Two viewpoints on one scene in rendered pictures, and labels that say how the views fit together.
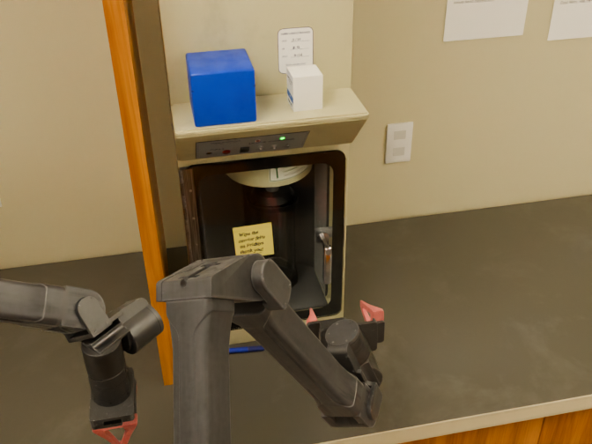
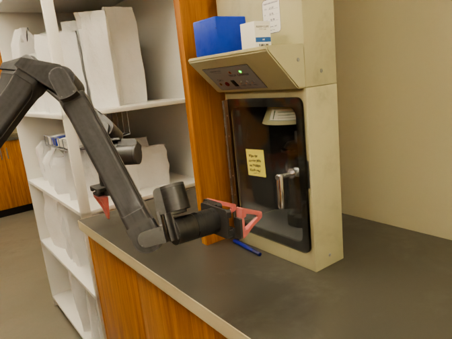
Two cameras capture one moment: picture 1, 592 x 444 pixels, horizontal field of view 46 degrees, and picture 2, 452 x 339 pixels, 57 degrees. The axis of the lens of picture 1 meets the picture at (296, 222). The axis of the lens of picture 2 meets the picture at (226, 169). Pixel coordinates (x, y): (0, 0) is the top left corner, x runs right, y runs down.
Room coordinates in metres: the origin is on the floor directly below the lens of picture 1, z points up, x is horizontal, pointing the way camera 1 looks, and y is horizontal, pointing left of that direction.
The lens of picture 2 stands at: (0.59, -0.91, 1.46)
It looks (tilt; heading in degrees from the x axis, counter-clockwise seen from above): 13 degrees down; 66
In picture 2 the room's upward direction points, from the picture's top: 6 degrees counter-clockwise
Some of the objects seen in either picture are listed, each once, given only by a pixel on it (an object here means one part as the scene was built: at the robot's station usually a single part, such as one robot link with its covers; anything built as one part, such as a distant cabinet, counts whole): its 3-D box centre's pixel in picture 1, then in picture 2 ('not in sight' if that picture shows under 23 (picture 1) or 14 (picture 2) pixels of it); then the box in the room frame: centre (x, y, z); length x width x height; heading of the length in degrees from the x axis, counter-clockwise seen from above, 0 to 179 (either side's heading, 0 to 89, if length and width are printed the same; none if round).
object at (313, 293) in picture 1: (269, 247); (264, 171); (1.14, 0.05, 1.19); 0.30 x 0.01 x 0.40; 101
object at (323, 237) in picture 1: (325, 259); (285, 188); (1.13, -0.06, 1.17); 0.05 x 0.03 x 0.10; 11
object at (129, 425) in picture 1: (117, 420); (109, 202); (0.75, 0.29, 1.13); 0.07 x 0.07 x 0.09; 11
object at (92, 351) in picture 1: (107, 351); not in sight; (0.77, 0.28, 1.27); 0.07 x 0.06 x 0.07; 144
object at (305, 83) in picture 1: (304, 87); (255, 35); (1.10, -0.02, 1.54); 0.05 x 0.05 x 0.06; 12
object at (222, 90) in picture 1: (220, 86); (220, 37); (1.08, 0.12, 1.56); 0.10 x 0.10 x 0.09; 11
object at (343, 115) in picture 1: (269, 135); (242, 72); (1.09, 0.04, 1.46); 0.32 x 0.11 x 0.10; 101
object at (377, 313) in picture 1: (360, 319); (241, 218); (0.98, -0.12, 1.14); 0.09 x 0.07 x 0.07; 11
